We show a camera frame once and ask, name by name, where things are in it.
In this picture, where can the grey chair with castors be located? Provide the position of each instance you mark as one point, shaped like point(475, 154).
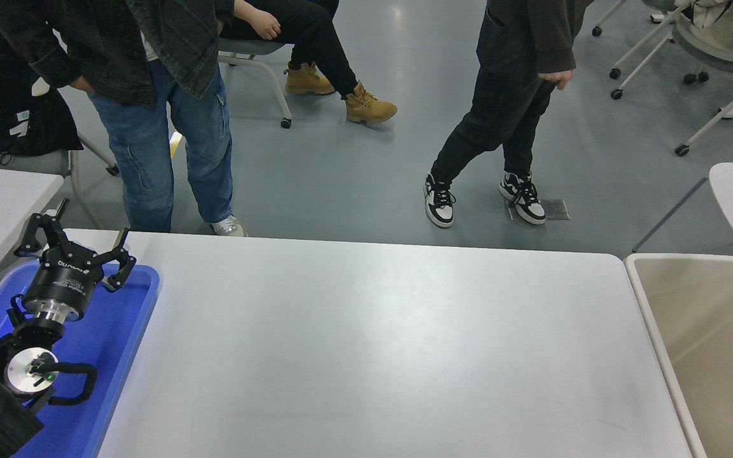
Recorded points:
point(258, 54)

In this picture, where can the person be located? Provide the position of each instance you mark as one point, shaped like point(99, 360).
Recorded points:
point(150, 127)
point(315, 38)
point(506, 95)

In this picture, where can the person's right hand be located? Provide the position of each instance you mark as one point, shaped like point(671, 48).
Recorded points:
point(266, 24)

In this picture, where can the cream coat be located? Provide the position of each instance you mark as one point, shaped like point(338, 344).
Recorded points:
point(729, 28)

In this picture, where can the large pale bin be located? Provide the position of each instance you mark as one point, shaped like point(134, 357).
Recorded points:
point(691, 305)

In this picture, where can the person's hand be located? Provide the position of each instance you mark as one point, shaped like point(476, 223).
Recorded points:
point(557, 79)

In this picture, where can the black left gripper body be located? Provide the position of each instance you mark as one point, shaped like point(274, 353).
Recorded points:
point(61, 280)

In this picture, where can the silver floor plate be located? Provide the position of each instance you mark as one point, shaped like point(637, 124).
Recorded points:
point(511, 210)
point(557, 210)

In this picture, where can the black coat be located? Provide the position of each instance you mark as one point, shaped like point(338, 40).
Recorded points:
point(55, 133)

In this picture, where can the white chair with castors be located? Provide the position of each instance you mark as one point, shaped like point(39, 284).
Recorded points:
point(640, 57)

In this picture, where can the blue plastic tray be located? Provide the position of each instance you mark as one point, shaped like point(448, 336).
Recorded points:
point(109, 356)

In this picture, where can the grey chair with armrest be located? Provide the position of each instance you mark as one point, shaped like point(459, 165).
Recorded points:
point(23, 164)

